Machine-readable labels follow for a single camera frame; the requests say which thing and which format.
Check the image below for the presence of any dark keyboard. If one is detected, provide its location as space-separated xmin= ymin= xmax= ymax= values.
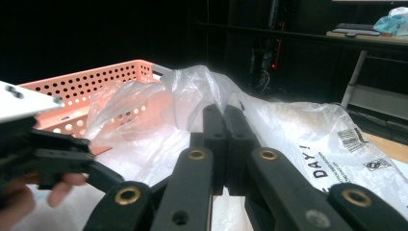
xmin=331 ymin=22 xmax=383 ymax=38

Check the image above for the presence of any white metal stand leg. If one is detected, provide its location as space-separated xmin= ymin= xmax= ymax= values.
xmin=340 ymin=49 xmax=369 ymax=109

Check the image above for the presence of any wooden desk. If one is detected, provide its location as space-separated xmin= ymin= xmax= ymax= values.
xmin=325 ymin=30 xmax=408 ymax=46

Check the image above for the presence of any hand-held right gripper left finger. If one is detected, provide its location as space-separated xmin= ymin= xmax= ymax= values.
xmin=189 ymin=103 xmax=226 ymax=195

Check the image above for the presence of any bluish crumpled plastic bag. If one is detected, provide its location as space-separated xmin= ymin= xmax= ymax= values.
xmin=373 ymin=6 xmax=408 ymax=37

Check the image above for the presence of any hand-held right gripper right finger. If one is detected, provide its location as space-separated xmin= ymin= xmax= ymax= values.
xmin=224 ymin=105 xmax=263 ymax=195

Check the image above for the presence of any clear plastic bag yellow smiley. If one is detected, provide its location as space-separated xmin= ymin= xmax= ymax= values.
xmin=83 ymin=64 xmax=408 ymax=231

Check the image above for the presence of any pink perforated plastic basket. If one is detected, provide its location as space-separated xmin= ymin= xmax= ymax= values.
xmin=17 ymin=59 xmax=174 ymax=152

